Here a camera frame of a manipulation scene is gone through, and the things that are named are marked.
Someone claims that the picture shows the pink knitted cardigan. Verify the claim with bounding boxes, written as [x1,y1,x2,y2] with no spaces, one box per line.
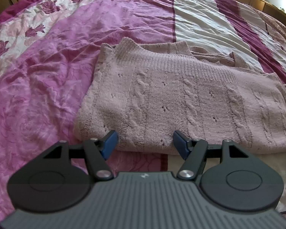
[74,37,286,155]

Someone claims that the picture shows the purple floral bedspread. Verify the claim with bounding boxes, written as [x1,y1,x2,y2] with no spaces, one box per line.
[0,0,286,221]

